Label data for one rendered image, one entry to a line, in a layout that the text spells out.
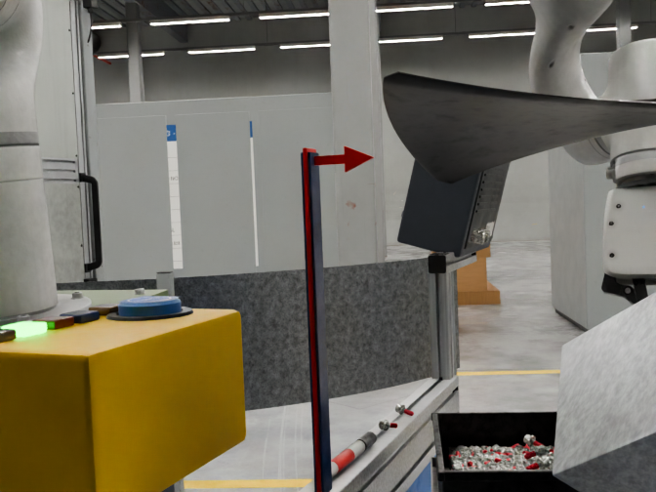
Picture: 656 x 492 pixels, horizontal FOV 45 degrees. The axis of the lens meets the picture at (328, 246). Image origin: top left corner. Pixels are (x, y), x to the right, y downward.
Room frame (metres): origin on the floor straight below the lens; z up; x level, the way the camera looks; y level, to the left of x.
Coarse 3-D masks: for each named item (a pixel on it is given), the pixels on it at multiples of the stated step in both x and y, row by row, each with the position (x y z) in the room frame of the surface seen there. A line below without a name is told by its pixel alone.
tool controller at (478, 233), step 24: (504, 168) 1.44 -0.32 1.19; (408, 192) 1.30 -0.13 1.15; (432, 192) 1.28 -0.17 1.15; (456, 192) 1.27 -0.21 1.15; (480, 192) 1.29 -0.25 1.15; (408, 216) 1.30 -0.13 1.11; (432, 216) 1.29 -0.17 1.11; (456, 216) 1.27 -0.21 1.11; (480, 216) 1.33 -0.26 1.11; (408, 240) 1.30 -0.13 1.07; (432, 240) 1.29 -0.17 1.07; (456, 240) 1.27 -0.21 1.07; (480, 240) 1.29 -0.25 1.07
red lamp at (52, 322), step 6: (42, 318) 0.47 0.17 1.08; (48, 318) 0.47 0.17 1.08; (54, 318) 0.47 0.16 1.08; (60, 318) 0.47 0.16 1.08; (66, 318) 0.47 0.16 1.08; (72, 318) 0.48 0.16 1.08; (48, 324) 0.47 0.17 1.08; (54, 324) 0.46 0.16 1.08; (60, 324) 0.47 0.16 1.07; (66, 324) 0.47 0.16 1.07; (72, 324) 0.48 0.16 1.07
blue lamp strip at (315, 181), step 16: (320, 208) 0.75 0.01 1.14; (320, 224) 0.75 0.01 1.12; (320, 240) 0.75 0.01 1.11; (320, 256) 0.75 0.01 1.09; (320, 272) 0.75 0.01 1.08; (320, 288) 0.74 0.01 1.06; (320, 304) 0.74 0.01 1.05; (320, 320) 0.74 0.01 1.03; (320, 336) 0.74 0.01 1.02; (320, 352) 0.74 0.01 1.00; (320, 368) 0.74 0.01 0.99; (320, 384) 0.74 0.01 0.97; (320, 400) 0.73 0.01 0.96; (320, 416) 0.73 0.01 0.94; (320, 432) 0.73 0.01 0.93; (320, 448) 0.73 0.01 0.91; (320, 464) 0.73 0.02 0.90
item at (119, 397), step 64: (128, 320) 0.49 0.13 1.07; (192, 320) 0.48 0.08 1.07; (0, 384) 0.40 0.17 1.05; (64, 384) 0.39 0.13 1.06; (128, 384) 0.41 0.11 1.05; (192, 384) 0.47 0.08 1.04; (0, 448) 0.41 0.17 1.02; (64, 448) 0.39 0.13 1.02; (128, 448) 0.41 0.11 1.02; (192, 448) 0.47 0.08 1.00
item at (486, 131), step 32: (384, 96) 0.62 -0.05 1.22; (416, 96) 0.61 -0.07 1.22; (448, 96) 0.60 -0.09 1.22; (480, 96) 0.59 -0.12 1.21; (512, 96) 0.58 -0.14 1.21; (544, 96) 0.57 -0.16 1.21; (416, 128) 0.68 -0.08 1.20; (448, 128) 0.68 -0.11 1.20; (480, 128) 0.67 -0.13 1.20; (512, 128) 0.67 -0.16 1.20; (544, 128) 0.67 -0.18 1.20; (576, 128) 0.67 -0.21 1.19; (608, 128) 0.67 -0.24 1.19; (448, 160) 0.74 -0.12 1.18; (480, 160) 0.74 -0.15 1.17; (512, 160) 0.75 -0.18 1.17
